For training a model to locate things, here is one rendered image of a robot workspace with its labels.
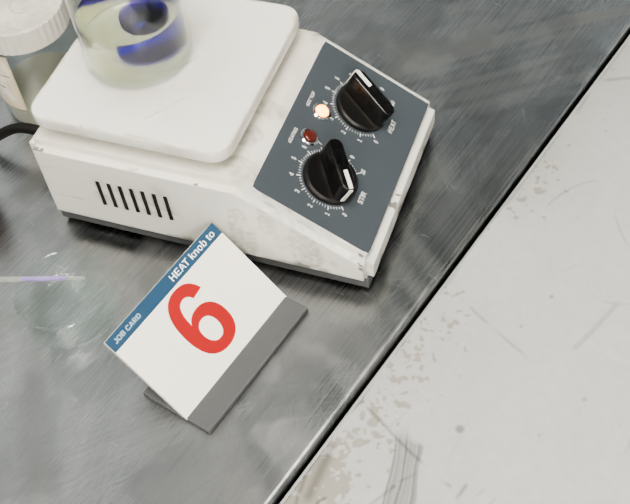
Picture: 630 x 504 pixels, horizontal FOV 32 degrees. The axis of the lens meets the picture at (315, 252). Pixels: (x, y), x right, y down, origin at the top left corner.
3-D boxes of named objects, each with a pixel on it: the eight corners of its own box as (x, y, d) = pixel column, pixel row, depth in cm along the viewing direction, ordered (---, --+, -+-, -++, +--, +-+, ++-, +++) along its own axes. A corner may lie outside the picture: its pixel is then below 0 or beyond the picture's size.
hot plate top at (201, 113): (305, 18, 63) (304, 6, 62) (227, 168, 56) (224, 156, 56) (121, -13, 66) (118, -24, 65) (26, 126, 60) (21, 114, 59)
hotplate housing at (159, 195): (437, 131, 67) (437, 32, 61) (372, 297, 60) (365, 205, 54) (118, 70, 73) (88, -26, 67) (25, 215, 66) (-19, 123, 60)
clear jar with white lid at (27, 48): (78, 54, 75) (45, -41, 68) (109, 107, 71) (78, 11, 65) (-5, 88, 73) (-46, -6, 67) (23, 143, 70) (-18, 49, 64)
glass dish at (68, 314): (4, 326, 61) (-8, 304, 59) (67, 257, 64) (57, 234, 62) (78, 367, 59) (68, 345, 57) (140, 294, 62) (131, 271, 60)
